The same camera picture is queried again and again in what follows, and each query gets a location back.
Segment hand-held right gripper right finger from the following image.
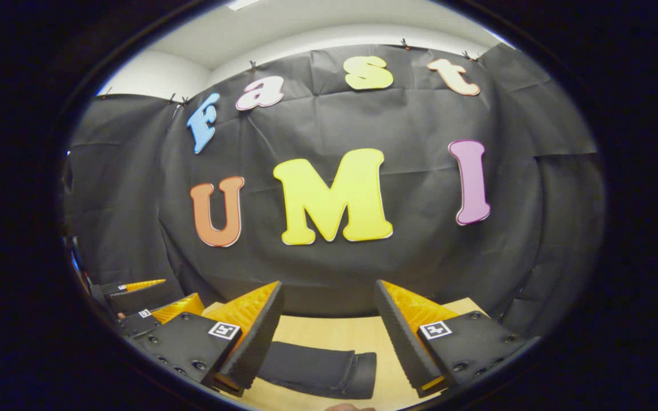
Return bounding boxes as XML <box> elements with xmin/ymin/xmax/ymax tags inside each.
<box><xmin>375</xmin><ymin>279</ymin><xmax>541</xmax><ymax>399</ymax></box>

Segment black backdrop cloth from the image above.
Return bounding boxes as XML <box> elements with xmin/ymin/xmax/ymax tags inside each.
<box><xmin>63</xmin><ymin>43</ymin><xmax>607</xmax><ymax>340</ymax></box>

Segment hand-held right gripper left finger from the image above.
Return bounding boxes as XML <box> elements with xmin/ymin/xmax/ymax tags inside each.
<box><xmin>134</xmin><ymin>280</ymin><xmax>286</xmax><ymax>398</ymax></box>

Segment black jeans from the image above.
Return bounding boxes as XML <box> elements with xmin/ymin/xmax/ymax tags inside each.
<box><xmin>258</xmin><ymin>341</ymin><xmax>378</xmax><ymax>400</ymax></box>

